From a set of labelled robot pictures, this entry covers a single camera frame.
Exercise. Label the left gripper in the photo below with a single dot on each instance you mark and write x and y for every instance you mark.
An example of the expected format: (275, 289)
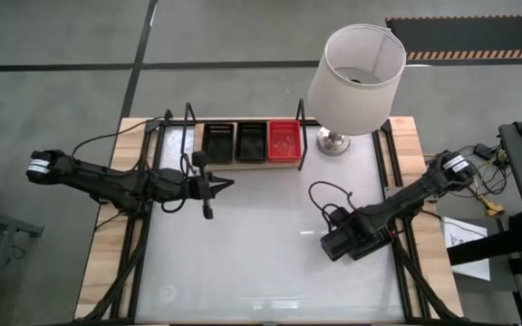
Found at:
(197, 188)

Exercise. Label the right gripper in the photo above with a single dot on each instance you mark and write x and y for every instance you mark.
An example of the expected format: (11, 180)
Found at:
(342, 244)

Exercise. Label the black slotted plastic basket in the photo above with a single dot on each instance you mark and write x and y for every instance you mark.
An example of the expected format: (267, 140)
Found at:
(251, 145)
(218, 145)

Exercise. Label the red slotted plastic basket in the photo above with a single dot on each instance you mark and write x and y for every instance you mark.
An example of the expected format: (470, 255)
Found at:
(284, 142)

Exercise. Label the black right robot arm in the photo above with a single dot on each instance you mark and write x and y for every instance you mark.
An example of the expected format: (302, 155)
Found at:
(410, 194)

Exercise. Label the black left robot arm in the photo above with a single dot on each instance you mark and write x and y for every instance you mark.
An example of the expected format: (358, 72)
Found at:
(107, 183)

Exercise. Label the white paper sheet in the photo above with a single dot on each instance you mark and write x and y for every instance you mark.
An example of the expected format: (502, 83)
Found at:
(460, 231)

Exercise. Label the table lamp with white shade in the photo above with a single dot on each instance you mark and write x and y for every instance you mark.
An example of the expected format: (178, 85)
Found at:
(356, 104)

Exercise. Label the black power adapter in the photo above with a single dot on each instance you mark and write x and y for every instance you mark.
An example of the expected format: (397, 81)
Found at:
(483, 150)

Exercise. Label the black mat with hazard stripes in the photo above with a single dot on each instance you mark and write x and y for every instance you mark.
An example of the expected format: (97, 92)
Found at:
(469, 36)

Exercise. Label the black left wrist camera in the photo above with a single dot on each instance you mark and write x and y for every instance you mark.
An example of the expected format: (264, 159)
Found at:
(200, 159)

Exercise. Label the wooden shelf with black frame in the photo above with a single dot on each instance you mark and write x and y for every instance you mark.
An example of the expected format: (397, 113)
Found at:
(252, 166)

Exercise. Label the black aluminium rig frame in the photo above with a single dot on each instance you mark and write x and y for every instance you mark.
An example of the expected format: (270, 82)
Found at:
(158, 145)

